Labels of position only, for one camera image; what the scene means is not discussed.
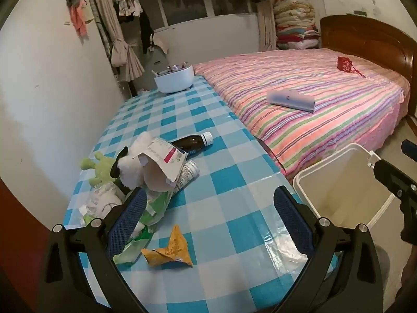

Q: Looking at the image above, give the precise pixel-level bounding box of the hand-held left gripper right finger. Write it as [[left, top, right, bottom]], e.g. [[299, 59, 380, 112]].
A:
[[273, 185, 391, 313]]

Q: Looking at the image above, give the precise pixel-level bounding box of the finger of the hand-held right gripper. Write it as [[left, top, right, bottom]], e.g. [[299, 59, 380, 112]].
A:
[[373, 159, 417, 199], [401, 140, 417, 162]]

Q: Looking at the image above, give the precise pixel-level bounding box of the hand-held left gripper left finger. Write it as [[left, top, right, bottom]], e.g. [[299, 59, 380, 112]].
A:
[[37, 187, 148, 313]]

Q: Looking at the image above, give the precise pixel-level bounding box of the green plastic wrapper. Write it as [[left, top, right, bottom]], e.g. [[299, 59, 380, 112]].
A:
[[112, 187, 175, 264]]

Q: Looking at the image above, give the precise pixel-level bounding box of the white plastic bin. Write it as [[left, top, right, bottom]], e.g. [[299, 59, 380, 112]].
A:
[[292, 143, 391, 227]]

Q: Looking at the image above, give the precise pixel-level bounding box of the torn white medicine box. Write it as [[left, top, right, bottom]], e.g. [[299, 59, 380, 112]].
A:
[[138, 137, 188, 192]]

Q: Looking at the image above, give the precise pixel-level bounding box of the brown glass bottle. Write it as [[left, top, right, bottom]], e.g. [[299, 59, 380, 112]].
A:
[[170, 132, 214, 156]]

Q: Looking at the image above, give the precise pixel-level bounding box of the clear plastic wrapper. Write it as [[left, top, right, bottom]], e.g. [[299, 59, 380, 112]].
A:
[[78, 204, 98, 227]]

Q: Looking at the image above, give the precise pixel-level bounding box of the white and black plush toy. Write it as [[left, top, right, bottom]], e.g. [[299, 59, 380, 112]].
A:
[[109, 133, 154, 191]]

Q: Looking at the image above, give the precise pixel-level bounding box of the orange crumpled wrapper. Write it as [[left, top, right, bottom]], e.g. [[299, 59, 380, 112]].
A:
[[141, 225, 193, 268]]

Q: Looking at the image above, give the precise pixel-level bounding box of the light green plush toy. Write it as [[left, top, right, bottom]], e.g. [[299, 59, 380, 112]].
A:
[[81, 153, 119, 186]]

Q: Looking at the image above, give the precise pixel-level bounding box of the white medicine bottle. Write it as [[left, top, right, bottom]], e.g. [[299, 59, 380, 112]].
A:
[[174, 160, 199, 192]]

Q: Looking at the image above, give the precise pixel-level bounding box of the blue checkered tablecloth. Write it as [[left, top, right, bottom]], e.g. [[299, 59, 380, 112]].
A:
[[62, 75, 336, 313]]

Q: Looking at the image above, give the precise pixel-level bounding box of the striped pink bedsheet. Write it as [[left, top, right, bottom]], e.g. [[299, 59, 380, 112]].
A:
[[194, 47, 411, 180]]

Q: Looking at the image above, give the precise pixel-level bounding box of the red pouch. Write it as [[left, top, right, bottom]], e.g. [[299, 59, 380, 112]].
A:
[[337, 56, 366, 78]]

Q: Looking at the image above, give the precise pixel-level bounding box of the brown wooden headboard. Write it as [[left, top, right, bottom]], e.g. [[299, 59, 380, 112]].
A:
[[320, 15, 417, 118]]

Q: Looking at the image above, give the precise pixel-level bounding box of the grey folded pouch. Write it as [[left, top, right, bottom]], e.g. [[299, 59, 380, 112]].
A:
[[266, 89, 316, 114]]

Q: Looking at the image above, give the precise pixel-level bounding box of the white oval tub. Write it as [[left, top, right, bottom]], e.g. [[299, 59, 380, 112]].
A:
[[154, 63, 195, 94]]

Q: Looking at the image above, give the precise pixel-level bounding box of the grey rounded panel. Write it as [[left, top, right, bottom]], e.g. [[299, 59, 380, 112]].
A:
[[143, 47, 167, 90]]

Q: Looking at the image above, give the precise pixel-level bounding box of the stack of folded blankets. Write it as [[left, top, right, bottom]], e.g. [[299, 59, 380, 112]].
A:
[[273, 0, 321, 51]]

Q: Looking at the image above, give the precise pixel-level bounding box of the beige draped cloth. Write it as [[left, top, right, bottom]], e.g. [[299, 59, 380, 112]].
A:
[[153, 34, 170, 54]]

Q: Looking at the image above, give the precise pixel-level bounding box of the black hanging garment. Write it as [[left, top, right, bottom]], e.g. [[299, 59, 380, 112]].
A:
[[140, 8, 155, 54]]

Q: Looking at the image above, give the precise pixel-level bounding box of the beige narrow curtain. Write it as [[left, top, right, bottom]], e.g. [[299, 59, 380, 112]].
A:
[[257, 2, 277, 52]]

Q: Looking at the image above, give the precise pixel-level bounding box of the pink cloth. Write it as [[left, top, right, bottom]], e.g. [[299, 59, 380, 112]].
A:
[[67, 0, 89, 38]]

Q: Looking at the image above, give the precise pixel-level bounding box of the beige tied curtain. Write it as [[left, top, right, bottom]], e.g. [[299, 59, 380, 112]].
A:
[[89, 0, 145, 82]]

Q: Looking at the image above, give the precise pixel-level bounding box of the round hanger with laundry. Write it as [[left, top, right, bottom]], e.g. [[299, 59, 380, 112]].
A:
[[114, 0, 144, 18]]

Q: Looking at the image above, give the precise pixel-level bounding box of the balcony window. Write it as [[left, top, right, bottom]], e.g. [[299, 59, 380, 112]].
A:
[[153, 0, 258, 27]]

